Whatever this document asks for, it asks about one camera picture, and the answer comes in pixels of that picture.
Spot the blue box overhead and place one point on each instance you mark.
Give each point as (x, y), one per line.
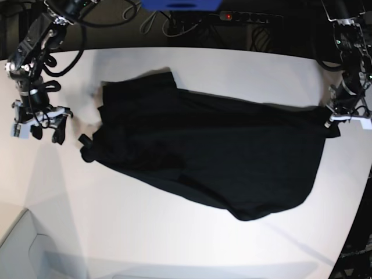
(181, 5)

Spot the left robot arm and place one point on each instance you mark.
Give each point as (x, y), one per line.
(352, 39)

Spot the black power strip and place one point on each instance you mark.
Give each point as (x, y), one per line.
(250, 17)

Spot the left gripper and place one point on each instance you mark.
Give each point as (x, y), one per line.
(347, 106)

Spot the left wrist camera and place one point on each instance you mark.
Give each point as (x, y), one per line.
(366, 124)

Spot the black graphic t-shirt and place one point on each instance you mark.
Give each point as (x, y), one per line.
(247, 158)

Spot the black device on floor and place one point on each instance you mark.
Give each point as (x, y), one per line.
(29, 23)

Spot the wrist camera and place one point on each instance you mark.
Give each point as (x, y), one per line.
(366, 124)
(21, 131)

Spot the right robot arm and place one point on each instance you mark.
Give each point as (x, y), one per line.
(29, 67)

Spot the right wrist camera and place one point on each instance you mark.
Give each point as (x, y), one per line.
(21, 131)

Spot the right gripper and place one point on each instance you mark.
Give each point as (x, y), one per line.
(38, 119)

